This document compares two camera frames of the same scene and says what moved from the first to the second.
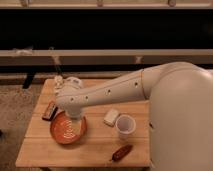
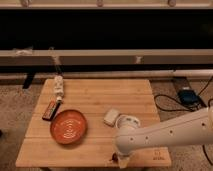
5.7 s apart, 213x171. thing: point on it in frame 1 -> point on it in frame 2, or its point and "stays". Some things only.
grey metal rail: [105, 57] stays
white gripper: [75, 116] -> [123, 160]
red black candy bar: [51, 110] stays
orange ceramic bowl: [61, 128] stays
